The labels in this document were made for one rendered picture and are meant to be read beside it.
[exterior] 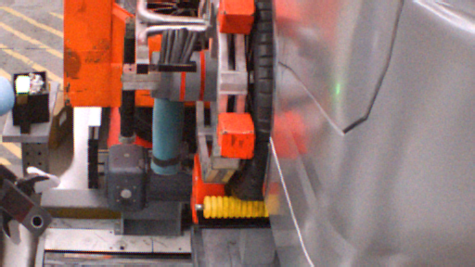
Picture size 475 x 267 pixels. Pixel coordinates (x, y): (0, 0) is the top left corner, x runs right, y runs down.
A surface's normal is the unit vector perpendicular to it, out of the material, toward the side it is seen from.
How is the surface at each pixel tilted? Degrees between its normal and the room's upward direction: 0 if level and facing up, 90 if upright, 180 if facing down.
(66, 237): 0
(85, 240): 0
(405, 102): 89
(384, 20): 91
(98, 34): 90
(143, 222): 0
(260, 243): 90
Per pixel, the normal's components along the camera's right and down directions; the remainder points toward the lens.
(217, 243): 0.05, -0.84
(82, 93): 0.07, 0.55
